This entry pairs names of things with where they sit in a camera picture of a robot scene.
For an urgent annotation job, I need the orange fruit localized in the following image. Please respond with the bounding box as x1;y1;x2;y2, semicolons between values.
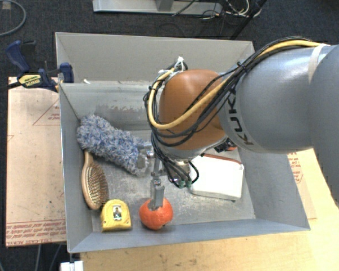
138;197;175;231

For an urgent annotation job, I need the wooden hairbrush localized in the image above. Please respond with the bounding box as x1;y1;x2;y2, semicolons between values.
81;150;110;211

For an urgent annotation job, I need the blue and white fluffy duster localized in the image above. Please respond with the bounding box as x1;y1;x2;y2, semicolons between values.
76;114;148;177

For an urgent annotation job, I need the grey metal bin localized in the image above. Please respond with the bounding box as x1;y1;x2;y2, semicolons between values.
55;32;311;254

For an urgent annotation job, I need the white flat box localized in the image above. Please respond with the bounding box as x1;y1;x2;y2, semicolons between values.
187;152;245;202

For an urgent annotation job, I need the brown cardboard board, red print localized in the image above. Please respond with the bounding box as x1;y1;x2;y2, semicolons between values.
5;76;318;248

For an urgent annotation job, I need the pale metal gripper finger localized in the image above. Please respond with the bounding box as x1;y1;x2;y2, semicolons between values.
149;179;166;211
137;147;155;169

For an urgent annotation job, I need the yellow tape measure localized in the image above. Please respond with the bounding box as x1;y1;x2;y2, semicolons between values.
99;198;133;233

